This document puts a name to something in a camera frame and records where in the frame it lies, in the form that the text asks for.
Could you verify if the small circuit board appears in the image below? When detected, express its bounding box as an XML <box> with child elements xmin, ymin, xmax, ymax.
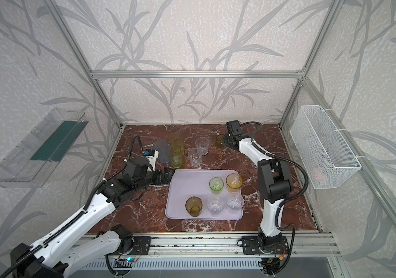
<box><xmin>115</xmin><ymin>257</ymin><xmax>140</xmax><ymax>267</ymax></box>

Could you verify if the small green plastic cup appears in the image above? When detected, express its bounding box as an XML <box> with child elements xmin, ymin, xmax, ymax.
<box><xmin>209</xmin><ymin>177</ymin><xmax>225</xmax><ymax>195</ymax></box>

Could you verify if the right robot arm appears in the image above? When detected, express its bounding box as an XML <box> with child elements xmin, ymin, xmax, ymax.
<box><xmin>222</xmin><ymin>134</ymin><xmax>292</xmax><ymax>250</ymax></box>

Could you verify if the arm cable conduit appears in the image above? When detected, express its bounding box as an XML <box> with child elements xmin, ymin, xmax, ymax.
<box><xmin>239</xmin><ymin>121</ymin><xmax>309</xmax><ymax>230</ymax></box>
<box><xmin>0</xmin><ymin>135</ymin><xmax>145</xmax><ymax>278</ymax></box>

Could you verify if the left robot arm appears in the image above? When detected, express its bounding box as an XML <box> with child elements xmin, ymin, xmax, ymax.
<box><xmin>1</xmin><ymin>156</ymin><xmax>175</xmax><ymax>278</ymax></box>

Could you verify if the clear faceted cup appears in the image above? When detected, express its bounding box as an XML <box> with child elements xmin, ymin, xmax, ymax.
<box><xmin>226</xmin><ymin>192</ymin><xmax>244</xmax><ymax>214</ymax></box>
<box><xmin>195</xmin><ymin>137</ymin><xmax>210</xmax><ymax>156</ymax></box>
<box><xmin>188</xmin><ymin>148</ymin><xmax>202</xmax><ymax>168</ymax></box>
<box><xmin>207</xmin><ymin>197</ymin><xmax>225</xmax><ymax>216</ymax></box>

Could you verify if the tall green plastic cup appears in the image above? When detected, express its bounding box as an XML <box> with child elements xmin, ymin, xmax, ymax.
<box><xmin>166</xmin><ymin>143</ymin><xmax>184</xmax><ymax>169</ymax></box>

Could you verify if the green pad in bin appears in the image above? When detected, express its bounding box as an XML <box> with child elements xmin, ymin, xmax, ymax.
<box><xmin>31</xmin><ymin>121</ymin><xmax>88</xmax><ymax>162</ymax></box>

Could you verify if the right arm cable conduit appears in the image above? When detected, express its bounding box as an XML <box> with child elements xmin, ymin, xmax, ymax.
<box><xmin>239</xmin><ymin>121</ymin><xmax>309</xmax><ymax>230</ymax></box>

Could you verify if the amber dimpled cup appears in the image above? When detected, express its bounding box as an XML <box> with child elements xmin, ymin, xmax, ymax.
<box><xmin>185</xmin><ymin>196</ymin><xmax>203</xmax><ymax>217</ymax></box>
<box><xmin>215</xmin><ymin>134</ymin><xmax>224</xmax><ymax>148</ymax></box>

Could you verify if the blue frosted plastic cup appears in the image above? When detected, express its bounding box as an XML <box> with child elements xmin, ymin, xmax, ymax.
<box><xmin>152</xmin><ymin>140</ymin><xmax>170</xmax><ymax>164</ymax></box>

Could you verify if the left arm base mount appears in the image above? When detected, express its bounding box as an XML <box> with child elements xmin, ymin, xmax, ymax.
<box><xmin>113</xmin><ymin>236</ymin><xmax>152</xmax><ymax>256</ymax></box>

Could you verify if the clear plastic wall bin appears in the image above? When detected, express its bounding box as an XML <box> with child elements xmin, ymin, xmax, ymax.
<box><xmin>0</xmin><ymin>108</ymin><xmax>87</xmax><ymax>188</ymax></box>

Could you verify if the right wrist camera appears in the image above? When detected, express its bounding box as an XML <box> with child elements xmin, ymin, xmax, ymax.
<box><xmin>226</xmin><ymin>120</ymin><xmax>243</xmax><ymax>137</ymax></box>

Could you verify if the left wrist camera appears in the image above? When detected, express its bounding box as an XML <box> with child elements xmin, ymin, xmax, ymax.
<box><xmin>143</xmin><ymin>149</ymin><xmax>159</xmax><ymax>171</ymax></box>

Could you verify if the lilac plastic tray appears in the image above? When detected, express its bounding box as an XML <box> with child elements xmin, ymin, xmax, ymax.
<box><xmin>165</xmin><ymin>169</ymin><xmax>243</xmax><ymax>221</ymax></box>

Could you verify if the yellow transparent plastic cup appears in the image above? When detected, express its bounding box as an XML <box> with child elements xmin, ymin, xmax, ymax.
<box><xmin>226</xmin><ymin>173</ymin><xmax>243</xmax><ymax>193</ymax></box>

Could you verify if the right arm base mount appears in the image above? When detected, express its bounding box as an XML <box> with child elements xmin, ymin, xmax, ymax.
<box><xmin>241</xmin><ymin>234</ymin><xmax>288</xmax><ymax>255</ymax></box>

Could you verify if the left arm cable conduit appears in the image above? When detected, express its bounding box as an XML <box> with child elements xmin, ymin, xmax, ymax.
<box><xmin>0</xmin><ymin>135</ymin><xmax>145</xmax><ymax>278</ymax></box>

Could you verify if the tall yellow plastic cup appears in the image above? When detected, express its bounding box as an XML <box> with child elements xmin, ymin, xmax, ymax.
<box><xmin>169</xmin><ymin>133</ymin><xmax>185</xmax><ymax>148</ymax></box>

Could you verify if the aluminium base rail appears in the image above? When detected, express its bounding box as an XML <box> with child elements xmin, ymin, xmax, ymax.
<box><xmin>134</xmin><ymin>231</ymin><xmax>341</xmax><ymax>258</ymax></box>

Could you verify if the white wire mesh basket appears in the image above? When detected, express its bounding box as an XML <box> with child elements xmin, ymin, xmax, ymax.
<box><xmin>290</xmin><ymin>105</ymin><xmax>362</xmax><ymax>190</ymax></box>

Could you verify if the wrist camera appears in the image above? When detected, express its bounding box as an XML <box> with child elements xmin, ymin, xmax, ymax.
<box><xmin>143</xmin><ymin>149</ymin><xmax>159</xmax><ymax>171</ymax></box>
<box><xmin>226</xmin><ymin>120</ymin><xmax>243</xmax><ymax>137</ymax></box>

